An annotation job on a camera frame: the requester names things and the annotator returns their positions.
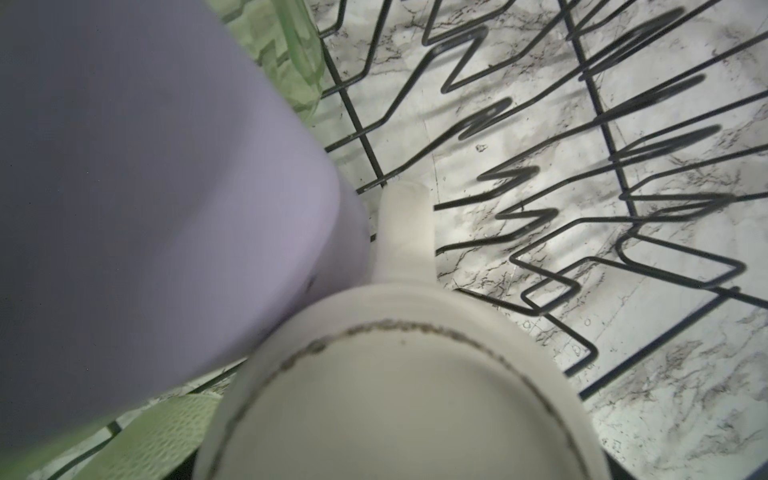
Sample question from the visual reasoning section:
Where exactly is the pale green translucent cup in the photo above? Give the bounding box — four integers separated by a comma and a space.
1, 393, 222, 479

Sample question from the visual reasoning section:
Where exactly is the black wire dish rack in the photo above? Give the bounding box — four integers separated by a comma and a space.
41, 0, 768, 480

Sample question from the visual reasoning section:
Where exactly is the tall green glass cup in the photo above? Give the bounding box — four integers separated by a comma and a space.
207, 0, 325, 122

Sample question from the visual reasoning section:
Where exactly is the red and white cup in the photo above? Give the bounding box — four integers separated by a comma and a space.
193, 180, 610, 479

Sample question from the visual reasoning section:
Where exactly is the lilac plastic cup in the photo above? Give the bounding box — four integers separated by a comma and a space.
1, 1, 369, 456

